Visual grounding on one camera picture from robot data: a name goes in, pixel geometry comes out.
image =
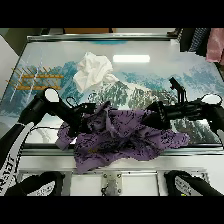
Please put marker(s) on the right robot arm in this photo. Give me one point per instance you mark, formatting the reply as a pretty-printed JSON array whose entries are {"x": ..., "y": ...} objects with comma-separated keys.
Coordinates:
[{"x": 193, "y": 109}]

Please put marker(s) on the purple garment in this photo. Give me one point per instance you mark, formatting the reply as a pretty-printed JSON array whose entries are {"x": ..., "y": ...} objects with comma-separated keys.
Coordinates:
[{"x": 123, "y": 140}]

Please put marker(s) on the black garment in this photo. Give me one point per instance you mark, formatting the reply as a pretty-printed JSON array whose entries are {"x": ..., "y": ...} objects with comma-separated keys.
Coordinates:
[{"x": 190, "y": 38}]

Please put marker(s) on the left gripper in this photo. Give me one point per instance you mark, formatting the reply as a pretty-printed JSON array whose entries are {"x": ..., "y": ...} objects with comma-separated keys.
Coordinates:
[{"x": 81, "y": 115}]

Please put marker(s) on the pink garment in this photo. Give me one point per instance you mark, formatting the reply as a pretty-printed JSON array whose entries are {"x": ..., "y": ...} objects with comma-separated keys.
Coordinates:
[{"x": 216, "y": 45}]

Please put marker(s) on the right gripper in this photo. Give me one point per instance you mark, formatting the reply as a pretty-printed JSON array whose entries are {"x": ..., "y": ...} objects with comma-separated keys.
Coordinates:
[{"x": 156, "y": 115}]

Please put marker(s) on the silver frame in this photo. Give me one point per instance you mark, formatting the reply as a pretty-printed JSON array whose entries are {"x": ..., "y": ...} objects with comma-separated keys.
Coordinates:
[{"x": 113, "y": 181}]

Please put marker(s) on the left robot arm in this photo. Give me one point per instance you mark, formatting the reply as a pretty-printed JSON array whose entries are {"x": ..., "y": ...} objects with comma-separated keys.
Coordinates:
[{"x": 36, "y": 110}]

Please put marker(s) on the white garment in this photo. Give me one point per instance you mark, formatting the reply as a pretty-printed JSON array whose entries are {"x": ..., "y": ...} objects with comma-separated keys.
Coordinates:
[{"x": 93, "y": 71}]

